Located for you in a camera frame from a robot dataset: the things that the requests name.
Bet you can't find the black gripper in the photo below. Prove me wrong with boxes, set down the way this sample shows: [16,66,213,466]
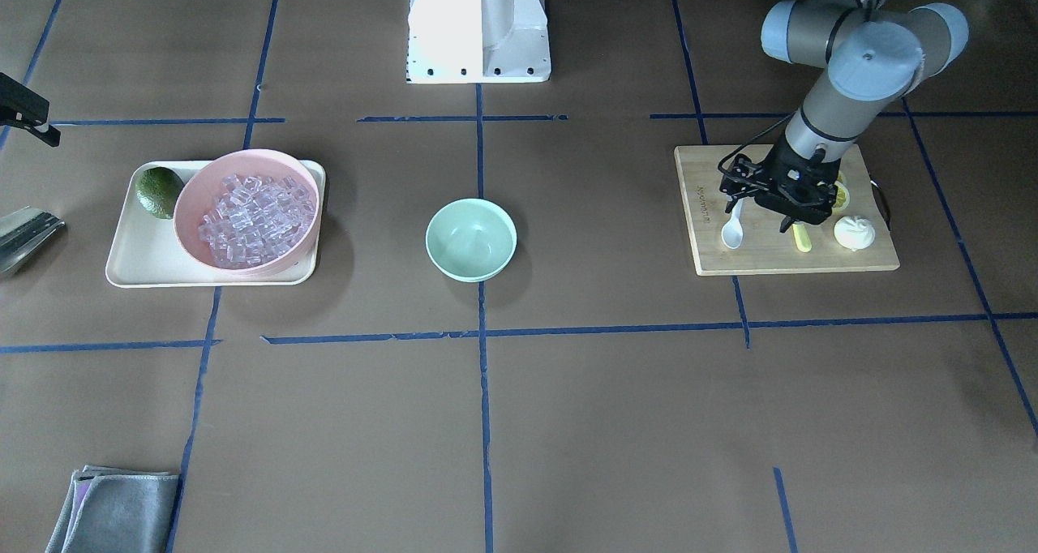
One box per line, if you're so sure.
[717,139,841,225]

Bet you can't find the white plastic spoon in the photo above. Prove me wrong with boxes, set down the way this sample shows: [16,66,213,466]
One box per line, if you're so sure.
[722,199,744,250]

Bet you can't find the clear ice cubes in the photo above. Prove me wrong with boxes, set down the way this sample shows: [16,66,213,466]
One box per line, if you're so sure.
[196,174,316,271]

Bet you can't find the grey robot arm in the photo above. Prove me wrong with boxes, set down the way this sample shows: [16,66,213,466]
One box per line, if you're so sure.
[717,0,969,230]

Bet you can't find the mint green bowl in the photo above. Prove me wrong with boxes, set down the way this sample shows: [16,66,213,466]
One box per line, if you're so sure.
[425,198,518,283]

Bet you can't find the pink bowl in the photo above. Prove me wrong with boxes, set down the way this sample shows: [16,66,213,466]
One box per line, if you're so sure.
[172,149,327,284]

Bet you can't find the steel ice scoop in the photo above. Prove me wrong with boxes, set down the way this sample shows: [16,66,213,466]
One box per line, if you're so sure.
[1,208,66,280]

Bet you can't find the upper lemon slice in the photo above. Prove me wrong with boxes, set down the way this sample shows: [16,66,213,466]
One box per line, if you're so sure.
[834,179,851,213]

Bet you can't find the yellow plastic knife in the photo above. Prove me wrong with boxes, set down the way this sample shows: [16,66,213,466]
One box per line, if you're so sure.
[792,221,813,254]

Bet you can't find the bamboo cutting board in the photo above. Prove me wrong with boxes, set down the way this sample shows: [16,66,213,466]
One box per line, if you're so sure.
[672,145,900,276]

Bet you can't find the white steamed bun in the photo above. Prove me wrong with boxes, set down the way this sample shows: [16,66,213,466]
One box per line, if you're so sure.
[834,216,876,251]

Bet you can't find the green lime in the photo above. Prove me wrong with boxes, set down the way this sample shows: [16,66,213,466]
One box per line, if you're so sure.
[134,166,186,220]

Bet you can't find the cream plastic tray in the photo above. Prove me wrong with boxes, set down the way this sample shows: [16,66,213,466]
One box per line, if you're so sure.
[106,159,321,288]

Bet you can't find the folded grey cloth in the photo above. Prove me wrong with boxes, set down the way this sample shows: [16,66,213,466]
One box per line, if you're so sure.
[45,465,179,552]

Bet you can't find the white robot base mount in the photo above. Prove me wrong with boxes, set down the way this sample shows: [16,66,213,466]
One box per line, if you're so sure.
[405,0,552,84]

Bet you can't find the black camera clamp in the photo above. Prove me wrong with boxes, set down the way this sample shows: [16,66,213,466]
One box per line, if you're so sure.
[1,73,62,147]

